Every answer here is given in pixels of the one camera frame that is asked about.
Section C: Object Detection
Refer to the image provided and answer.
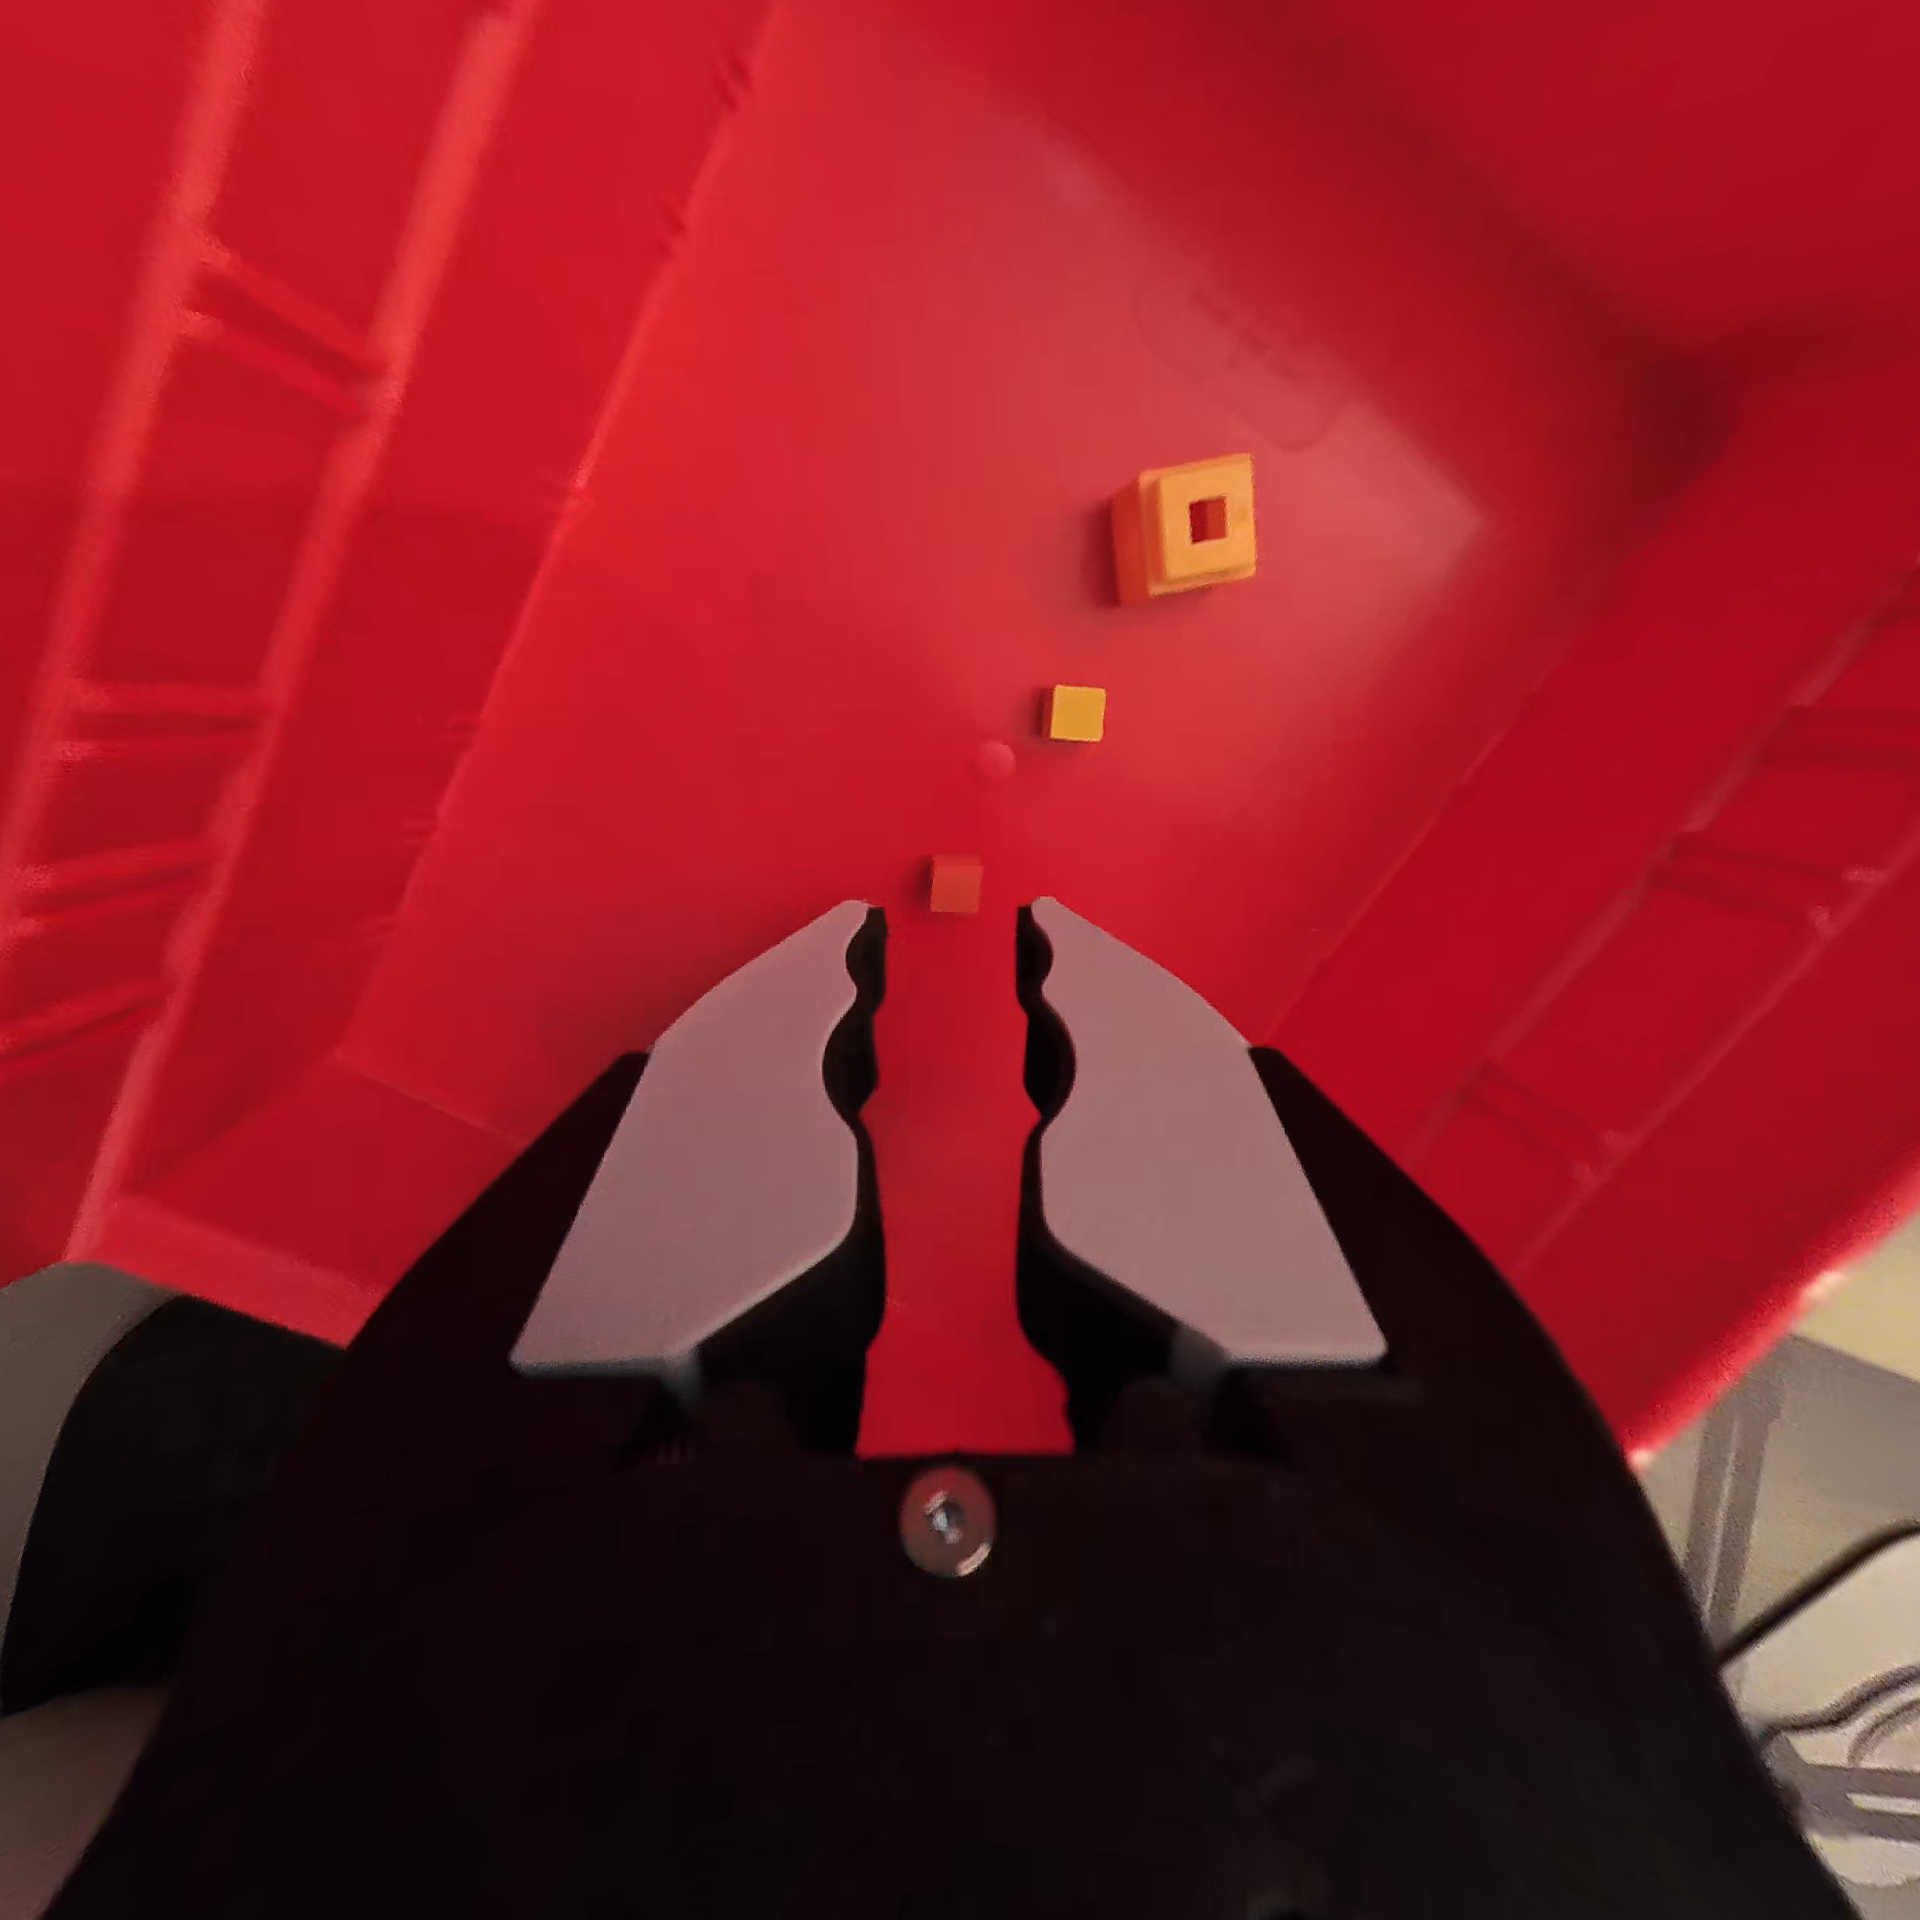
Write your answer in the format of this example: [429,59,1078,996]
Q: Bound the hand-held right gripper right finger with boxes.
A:
[1015,895,1391,1382]

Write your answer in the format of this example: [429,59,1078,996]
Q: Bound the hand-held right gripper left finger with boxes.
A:
[512,901,889,1382]

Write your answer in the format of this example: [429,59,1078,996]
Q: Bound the orange cube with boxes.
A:
[1108,450,1261,610]

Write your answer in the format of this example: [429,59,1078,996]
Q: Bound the red plastic bin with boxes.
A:
[0,0,1920,1462]

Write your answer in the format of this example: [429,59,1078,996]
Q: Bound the white desk foot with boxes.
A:
[1637,1335,1920,1818]

